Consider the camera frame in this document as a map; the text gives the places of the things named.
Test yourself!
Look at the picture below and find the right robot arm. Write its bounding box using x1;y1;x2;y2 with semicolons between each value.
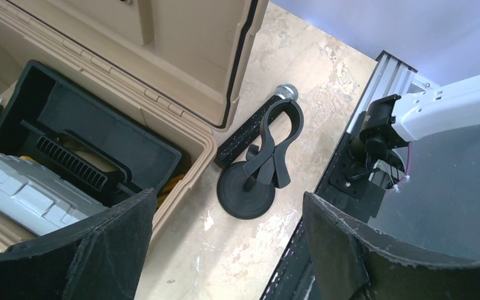
345;75;480;181

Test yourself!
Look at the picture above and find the grey plastic case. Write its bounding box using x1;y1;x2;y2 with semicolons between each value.
0;153;107;236

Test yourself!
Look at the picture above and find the black silver microphone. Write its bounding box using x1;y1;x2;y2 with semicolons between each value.
214;83;299;169

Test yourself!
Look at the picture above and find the tan plastic toolbox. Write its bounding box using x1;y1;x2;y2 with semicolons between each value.
0;1;268;253

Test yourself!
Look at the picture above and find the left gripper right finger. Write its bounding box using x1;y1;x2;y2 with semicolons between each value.
302;192;480;299

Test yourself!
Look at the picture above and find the black tool tray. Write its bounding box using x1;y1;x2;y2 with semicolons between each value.
0;60;183;207

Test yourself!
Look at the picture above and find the aluminium frame rail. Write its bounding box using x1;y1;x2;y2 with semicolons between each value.
261;51;437;299

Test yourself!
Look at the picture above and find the round base stand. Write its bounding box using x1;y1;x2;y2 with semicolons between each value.
217;99;304;220

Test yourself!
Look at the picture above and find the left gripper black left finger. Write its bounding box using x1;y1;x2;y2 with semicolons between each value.
0;190;157;299

